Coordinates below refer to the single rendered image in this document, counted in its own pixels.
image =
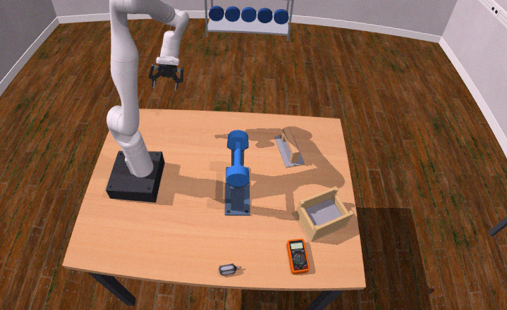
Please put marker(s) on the open wooden crate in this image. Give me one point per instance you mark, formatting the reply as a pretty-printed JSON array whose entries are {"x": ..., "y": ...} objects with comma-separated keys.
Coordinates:
[{"x": 326, "y": 211}]

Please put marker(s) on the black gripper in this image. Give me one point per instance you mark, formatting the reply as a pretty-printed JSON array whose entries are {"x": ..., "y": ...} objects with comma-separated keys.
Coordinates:
[{"x": 166, "y": 71}]

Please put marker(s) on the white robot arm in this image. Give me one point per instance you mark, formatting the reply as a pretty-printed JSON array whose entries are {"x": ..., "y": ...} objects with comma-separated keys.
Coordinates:
[{"x": 124, "y": 71}]

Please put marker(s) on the orange digital multimeter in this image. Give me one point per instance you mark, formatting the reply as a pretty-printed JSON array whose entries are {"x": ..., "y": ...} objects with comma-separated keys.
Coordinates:
[{"x": 297, "y": 255}]

